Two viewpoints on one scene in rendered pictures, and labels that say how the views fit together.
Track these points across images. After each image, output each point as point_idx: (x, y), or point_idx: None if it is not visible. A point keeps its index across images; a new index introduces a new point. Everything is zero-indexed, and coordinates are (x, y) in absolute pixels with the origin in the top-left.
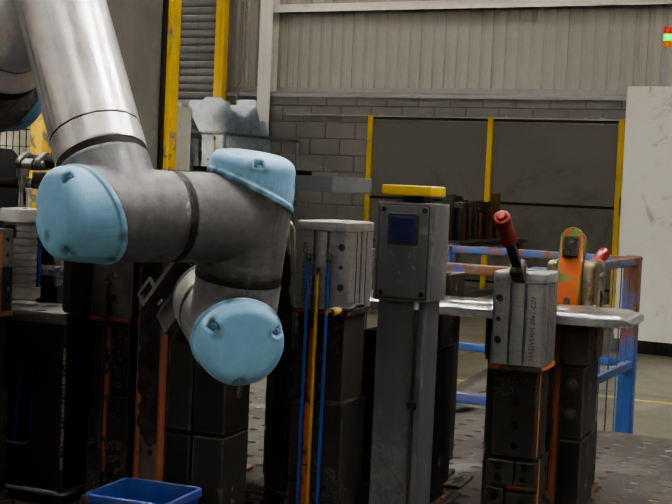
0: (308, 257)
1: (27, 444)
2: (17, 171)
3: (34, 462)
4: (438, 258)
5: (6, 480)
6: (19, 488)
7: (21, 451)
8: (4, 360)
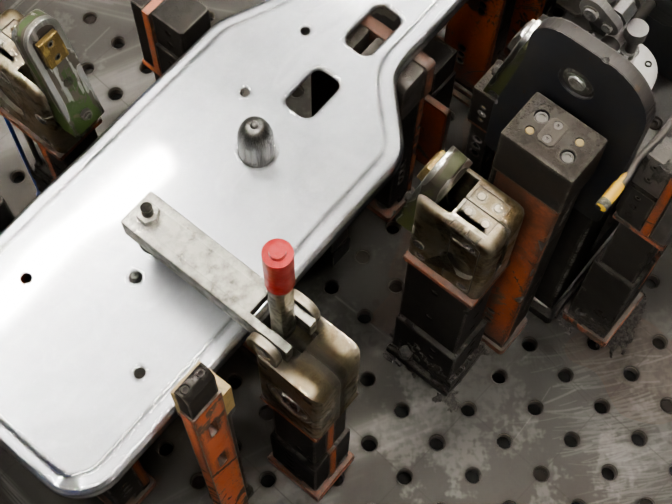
0: None
1: (615, 220)
2: (642, 39)
3: (617, 221)
4: None
5: (587, 262)
6: (601, 250)
7: (608, 230)
8: (616, 201)
